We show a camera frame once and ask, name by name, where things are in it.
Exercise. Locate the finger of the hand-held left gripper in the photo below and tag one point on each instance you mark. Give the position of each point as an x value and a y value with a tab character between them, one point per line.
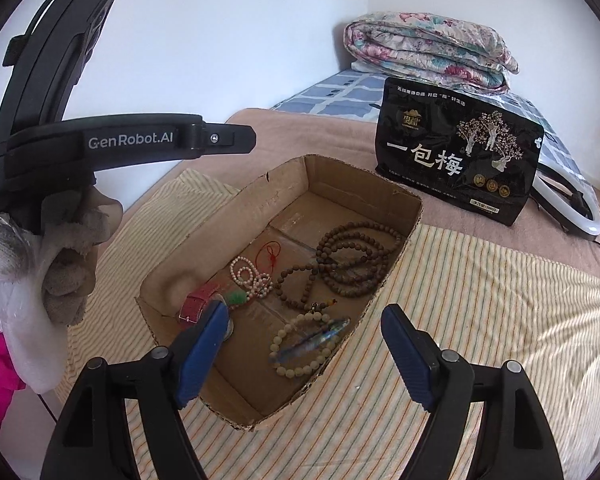
235	140

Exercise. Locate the folded floral quilt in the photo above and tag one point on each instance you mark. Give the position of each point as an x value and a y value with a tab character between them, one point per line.
430	52

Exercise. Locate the blue checkered bed sheet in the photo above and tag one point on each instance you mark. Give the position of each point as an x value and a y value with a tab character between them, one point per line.
330	92

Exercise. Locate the iridescent hair clip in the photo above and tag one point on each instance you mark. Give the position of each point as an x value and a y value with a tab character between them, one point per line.
315	340

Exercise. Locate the black snack bag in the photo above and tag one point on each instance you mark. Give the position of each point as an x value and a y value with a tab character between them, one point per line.
430	160

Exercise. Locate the brown blanket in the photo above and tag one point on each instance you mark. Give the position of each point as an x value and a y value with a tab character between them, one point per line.
290	130

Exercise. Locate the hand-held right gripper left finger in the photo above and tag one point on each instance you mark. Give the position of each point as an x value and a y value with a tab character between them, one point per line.
202	355

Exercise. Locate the cardboard box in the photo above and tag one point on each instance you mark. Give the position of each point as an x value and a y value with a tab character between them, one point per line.
340	185

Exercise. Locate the yellow striped cloth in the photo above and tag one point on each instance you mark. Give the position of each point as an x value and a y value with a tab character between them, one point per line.
480	270

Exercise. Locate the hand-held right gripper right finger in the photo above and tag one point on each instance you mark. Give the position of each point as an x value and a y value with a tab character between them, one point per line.
410	355

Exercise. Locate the person's left hand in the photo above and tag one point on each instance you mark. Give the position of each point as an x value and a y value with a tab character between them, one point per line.
70	240

